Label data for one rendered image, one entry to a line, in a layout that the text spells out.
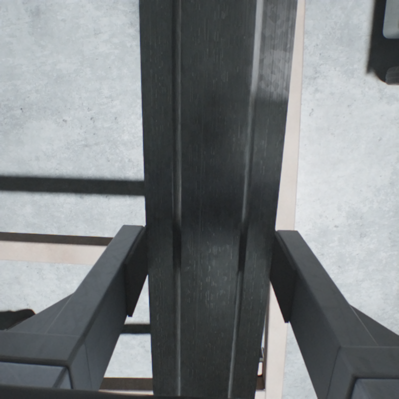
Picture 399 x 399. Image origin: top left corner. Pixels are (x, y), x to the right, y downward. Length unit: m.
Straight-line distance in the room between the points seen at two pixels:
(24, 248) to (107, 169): 0.40
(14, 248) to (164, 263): 0.77
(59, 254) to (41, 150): 0.47
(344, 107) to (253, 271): 0.99
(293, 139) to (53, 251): 0.68
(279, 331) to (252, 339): 0.82
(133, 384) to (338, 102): 1.20
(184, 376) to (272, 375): 0.96
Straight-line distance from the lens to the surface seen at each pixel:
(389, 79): 1.09
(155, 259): 0.16
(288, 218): 0.81
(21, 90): 1.21
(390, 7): 1.11
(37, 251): 0.88
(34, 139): 1.21
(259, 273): 0.16
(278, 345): 1.04
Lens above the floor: 1.03
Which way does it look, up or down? 72 degrees down
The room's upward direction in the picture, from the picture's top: 174 degrees counter-clockwise
